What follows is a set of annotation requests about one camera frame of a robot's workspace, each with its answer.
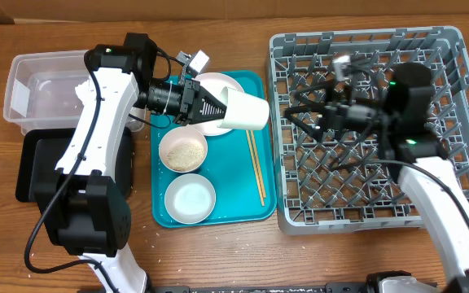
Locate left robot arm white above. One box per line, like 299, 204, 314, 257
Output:
29, 33, 270, 292

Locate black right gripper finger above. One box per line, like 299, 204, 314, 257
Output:
294, 81, 335, 104
283, 103, 333, 142

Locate white paper cup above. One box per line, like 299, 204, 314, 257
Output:
217, 87, 270, 130

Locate grey plastic dishwasher rack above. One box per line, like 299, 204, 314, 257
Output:
268, 26, 469, 234

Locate pink bowl with rice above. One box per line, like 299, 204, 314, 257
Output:
158, 126, 208, 173

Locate clear plastic bin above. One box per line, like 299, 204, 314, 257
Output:
2, 49, 147, 135

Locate teal plastic tray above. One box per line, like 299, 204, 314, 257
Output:
151, 124, 278, 228

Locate black waste tray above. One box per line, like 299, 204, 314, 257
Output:
15, 128, 134, 202

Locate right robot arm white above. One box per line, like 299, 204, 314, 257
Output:
284, 61, 469, 292

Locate white napkin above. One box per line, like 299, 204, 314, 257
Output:
75, 80, 90, 105

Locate wooden chopstick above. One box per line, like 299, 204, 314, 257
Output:
246, 130, 265, 207
249, 130, 266, 206

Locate white round plate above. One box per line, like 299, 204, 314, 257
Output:
191, 72, 243, 137

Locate grey white bowl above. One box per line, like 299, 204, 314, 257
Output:
164, 173, 217, 225

